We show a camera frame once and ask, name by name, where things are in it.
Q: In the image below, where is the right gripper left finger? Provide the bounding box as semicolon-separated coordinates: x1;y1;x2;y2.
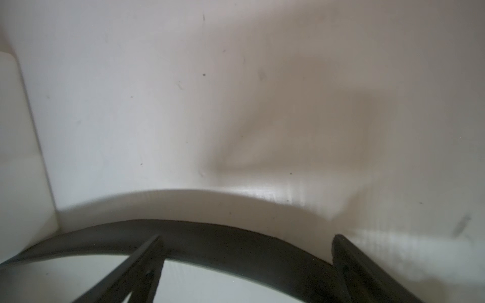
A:
75;236;166;302

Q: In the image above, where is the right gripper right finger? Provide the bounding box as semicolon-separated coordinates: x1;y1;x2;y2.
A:
332;234;421;302

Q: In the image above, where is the black belt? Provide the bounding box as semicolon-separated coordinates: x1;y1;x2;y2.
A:
1;220;346;302

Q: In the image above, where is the white divided storage tray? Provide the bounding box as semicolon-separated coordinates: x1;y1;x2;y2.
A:
1;52;59;261

